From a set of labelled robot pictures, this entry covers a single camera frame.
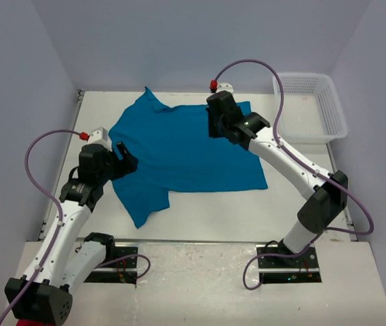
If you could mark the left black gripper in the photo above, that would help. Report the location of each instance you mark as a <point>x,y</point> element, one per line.
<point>127,165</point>

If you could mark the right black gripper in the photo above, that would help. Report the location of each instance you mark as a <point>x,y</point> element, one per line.
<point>213,132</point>

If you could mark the blue t shirt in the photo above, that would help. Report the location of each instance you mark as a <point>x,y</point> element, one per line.
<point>176,154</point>

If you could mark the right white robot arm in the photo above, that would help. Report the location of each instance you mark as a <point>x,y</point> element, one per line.
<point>323,191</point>

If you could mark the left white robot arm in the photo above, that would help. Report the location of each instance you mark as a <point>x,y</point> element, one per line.
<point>44,292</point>

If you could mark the white plastic basket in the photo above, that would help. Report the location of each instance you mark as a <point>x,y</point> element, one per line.
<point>312,112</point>

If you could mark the red cloth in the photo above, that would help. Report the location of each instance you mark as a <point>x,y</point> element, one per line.
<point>25,322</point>

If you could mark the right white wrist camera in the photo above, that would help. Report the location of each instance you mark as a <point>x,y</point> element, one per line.
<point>216,86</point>

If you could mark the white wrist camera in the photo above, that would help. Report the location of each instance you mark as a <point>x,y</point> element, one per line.
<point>96,140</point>
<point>216,86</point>

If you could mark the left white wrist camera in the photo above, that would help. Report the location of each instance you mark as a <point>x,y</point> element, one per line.
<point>96,140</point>

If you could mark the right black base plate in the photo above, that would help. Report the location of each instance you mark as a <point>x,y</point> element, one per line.
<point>303,269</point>

